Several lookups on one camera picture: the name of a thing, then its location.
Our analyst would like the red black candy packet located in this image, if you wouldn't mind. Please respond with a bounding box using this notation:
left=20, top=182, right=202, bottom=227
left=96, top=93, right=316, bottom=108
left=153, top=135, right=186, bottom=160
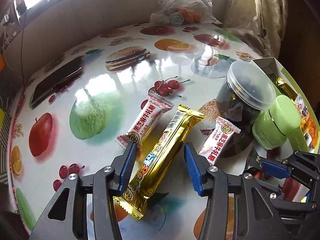
left=244, top=148, right=271, bottom=180

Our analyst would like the gold snack bar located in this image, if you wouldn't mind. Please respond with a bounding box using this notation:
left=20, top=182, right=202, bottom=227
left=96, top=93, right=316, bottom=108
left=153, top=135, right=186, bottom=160
left=114, top=105, right=206, bottom=220

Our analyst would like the orange silver snack pouch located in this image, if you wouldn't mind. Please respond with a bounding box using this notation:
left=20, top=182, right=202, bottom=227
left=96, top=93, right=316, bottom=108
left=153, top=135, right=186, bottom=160
left=295, top=94, right=318, bottom=149

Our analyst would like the clear jar with dark snacks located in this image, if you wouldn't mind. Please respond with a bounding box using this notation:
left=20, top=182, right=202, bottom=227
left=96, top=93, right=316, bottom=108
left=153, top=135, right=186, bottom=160
left=216, top=61, right=276, bottom=129

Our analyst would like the pink white nougat candy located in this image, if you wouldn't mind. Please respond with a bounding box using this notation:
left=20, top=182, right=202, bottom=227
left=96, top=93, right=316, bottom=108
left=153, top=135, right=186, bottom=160
left=199, top=116, right=241, bottom=166
left=116, top=91, right=174, bottom=152

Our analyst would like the green white cardboard tray box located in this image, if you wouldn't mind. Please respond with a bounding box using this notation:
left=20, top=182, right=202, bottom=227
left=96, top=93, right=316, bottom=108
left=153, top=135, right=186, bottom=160
left=251, top=57, right=319, bottom=154

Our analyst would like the light green plastic jar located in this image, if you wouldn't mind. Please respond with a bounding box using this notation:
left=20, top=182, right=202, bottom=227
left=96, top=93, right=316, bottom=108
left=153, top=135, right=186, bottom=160
left=252, top=95, right=302, bottom=150

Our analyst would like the small gold candy packet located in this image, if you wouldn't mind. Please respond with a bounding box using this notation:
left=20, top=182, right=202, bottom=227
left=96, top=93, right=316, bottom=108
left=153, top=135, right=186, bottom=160
left=275, top=77, right=297, bottom=100

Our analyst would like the striped black white box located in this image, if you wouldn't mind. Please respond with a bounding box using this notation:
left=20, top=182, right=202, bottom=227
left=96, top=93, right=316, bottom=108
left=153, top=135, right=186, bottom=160
left=0, top=109, right=11, bottom=184

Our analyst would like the black smartphone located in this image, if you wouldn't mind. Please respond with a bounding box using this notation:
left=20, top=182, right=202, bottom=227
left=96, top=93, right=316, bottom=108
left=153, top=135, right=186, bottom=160
left=30, top=56, right=83, bottom=108

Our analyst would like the floral beige curtain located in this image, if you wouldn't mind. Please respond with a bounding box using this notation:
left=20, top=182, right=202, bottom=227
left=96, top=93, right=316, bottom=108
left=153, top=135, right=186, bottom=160
left=223, top=0, right=288, bottom=58

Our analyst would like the clear plastic bag of items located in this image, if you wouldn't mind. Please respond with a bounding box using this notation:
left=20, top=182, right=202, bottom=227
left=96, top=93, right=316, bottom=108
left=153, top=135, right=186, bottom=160
left=150, top=0, right=221, bottom=26

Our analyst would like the black cable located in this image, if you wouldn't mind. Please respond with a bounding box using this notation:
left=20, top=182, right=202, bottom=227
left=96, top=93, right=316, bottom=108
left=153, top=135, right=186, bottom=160
left=18, top=2, right=28, bottom=81

